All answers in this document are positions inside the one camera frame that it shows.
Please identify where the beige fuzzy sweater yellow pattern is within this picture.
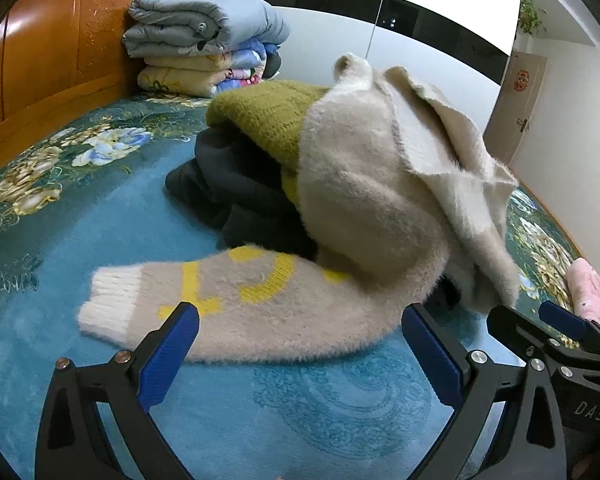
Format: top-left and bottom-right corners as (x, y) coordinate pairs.
(77, 53), (519, 362)

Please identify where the blue grey folded quilt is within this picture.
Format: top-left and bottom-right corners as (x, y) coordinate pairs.
(122, 0), (290, 58)

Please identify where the white black wardrobe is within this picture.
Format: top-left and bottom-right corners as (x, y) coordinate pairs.
(265, 0), (520, 129)

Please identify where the colourful patterned folded blanket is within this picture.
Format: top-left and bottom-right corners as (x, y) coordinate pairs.
(218, 38), (282, 91)

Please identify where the green hanging plant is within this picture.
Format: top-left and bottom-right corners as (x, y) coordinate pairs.
(517, 0), (546, 36)

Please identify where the olive green knit sweater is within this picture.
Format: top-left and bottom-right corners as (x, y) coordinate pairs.
(206, 80), (328, 207)

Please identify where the pink folded garment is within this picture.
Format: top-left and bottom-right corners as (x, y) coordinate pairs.
(566, 258), (600, 324)

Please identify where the dark grey folded garment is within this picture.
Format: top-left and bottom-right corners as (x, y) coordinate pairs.
(166, 122), (317, 261)

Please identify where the cream floral folded blanket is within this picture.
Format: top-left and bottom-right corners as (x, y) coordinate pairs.
(137, 56), (242, 98)

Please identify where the wooden headboard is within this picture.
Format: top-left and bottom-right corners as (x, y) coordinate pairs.
(0, 0), (140, 169)

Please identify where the red door decoration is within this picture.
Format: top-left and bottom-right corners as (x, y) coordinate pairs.
(513, 70), (530, 92)

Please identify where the beige door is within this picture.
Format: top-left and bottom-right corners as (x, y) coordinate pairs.
(483, 51), (548, 165)

